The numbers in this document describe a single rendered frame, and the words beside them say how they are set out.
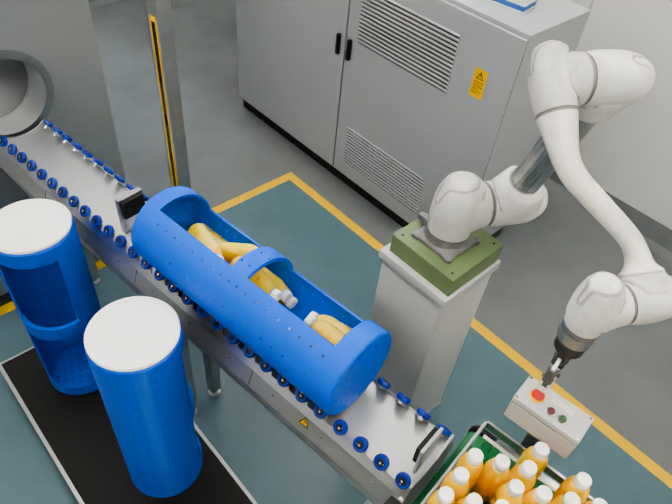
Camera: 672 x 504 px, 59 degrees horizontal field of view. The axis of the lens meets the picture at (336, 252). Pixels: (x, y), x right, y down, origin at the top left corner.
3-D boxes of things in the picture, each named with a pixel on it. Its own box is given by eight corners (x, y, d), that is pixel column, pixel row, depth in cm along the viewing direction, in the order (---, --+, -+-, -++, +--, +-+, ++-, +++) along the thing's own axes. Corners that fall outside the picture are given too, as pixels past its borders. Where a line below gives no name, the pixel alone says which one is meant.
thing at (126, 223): (144, 218, 227) (137, 186, 216) (150, 223, 226) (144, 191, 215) (121, 230, 222) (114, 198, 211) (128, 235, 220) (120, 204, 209)
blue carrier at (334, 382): (199, 235, 222) (198, 173, 203) (382, 376, 185) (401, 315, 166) (134, 270, 204) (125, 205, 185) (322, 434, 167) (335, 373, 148)
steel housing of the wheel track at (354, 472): (70, 176, 287) (52, 115, 263) (437, 477, 196) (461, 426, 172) (13, 203, 271) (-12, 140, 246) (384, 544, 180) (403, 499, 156)
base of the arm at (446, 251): (435, 208, 222) (438, 197, 218) (481, 242, 211) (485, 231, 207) (401, 228, 213) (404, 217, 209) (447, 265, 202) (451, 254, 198)
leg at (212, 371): (215, 384, 284) (206, 300, 240) (223, 391, 282) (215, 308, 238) (205, 391, 281) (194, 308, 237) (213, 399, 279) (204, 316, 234)
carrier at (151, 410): (180, 510, 228) (215, 445, 247) (148, 387, 166) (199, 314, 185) (115, 482, 233) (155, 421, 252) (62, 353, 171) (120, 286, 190)
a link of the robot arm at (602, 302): (574, 345, 138) (623, 337, 141) (601, 302, 127) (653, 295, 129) (552, 309, 145) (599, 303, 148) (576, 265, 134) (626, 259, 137)
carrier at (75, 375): (47, 352, 272) (52, 404, 254) (-17, 208, 210) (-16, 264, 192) (112, 335, 281) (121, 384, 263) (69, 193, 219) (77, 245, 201)
